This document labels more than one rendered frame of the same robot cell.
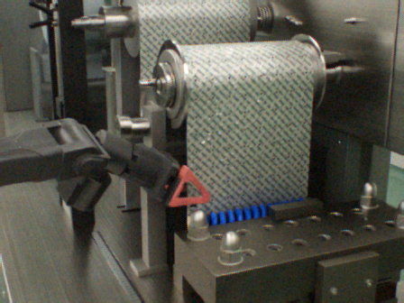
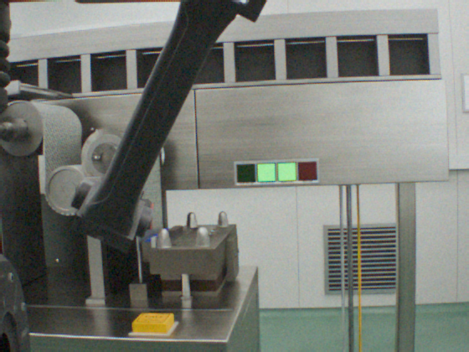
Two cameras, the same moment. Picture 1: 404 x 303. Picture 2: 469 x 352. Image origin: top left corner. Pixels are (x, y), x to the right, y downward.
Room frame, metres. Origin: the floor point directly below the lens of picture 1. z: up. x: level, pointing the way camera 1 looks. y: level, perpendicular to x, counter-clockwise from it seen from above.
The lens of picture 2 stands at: (0.05, 1.02, 1.26)
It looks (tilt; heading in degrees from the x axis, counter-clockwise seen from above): 3 degrees down; 301
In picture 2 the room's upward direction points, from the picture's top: 2 degrees counter-clockwise
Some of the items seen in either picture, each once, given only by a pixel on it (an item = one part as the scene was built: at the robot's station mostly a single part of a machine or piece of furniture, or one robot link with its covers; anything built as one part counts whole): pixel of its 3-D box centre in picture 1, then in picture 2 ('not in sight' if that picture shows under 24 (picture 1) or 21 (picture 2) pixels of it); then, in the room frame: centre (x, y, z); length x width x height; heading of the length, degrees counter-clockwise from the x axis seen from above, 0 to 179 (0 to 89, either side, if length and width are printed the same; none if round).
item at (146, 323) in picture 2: not in sight; (153, 323); (0.75, 0.20, 0.91); 0.07 x 0.07 x 0.02; 23
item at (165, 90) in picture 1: (164, 85); (107, 157); (0.98, 0.06, 1.25); 0.07 x 0.02 x 0.07; 23
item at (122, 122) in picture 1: (123, 125); not in sight; (0.99, 0.13, 1.18); 0.04 x 0.02 x 0.04; 23
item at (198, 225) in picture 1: (198, 223); (163, 237); (0.86, 0.00, 1.05); 0.04 x 0.04 x 0.04
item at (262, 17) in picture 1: (256, 17); not in sight; (1.33, -0.12, 1.33); 0.07 x 0.07 x 0.07; 23
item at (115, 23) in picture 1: (116, 22); (13, 129); (1.21, 0.17, 1.33); 0.06 x 0.06 x 0.06; 23
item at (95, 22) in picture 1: (87, 23); (2, 128); (1.18, 0.22, 1.33); 0.06 x 0.03 x 0.03; 113
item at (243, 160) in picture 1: (251, 164); (149, 207); (0.98, -0.09, 1.11); 0.23 x 0.01 x 0.18; 113
